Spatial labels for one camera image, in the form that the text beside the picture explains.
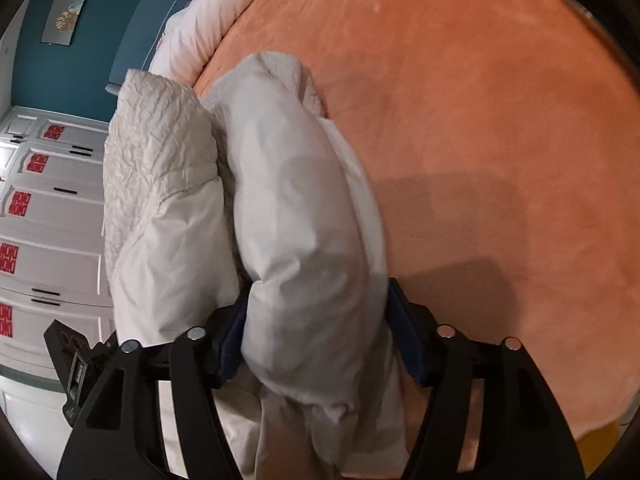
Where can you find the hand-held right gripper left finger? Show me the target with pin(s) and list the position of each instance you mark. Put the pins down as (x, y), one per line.
(232, 345)

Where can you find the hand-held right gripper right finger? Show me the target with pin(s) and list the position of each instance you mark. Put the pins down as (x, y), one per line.
(407, 340)

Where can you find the white puffer jacket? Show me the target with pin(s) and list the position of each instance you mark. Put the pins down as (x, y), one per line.
(290, 235)

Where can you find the red paper sticker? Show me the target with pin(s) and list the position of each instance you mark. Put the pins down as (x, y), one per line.
(20, 203)
(5, 320)
(53, 132)
(8, 258)
(37, 162)

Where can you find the white wardrobe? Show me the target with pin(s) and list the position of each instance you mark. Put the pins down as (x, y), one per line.
(65, 270)

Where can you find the orange fleece blanket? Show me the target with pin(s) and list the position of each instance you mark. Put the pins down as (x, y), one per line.
(500, 160)

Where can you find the teal padded headboard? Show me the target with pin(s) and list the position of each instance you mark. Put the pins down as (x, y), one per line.
(140, 40)

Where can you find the white pillow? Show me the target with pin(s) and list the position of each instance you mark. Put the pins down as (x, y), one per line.
(200, 25)

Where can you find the grey leaf wall picture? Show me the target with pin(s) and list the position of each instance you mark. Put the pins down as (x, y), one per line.
(67, 15)

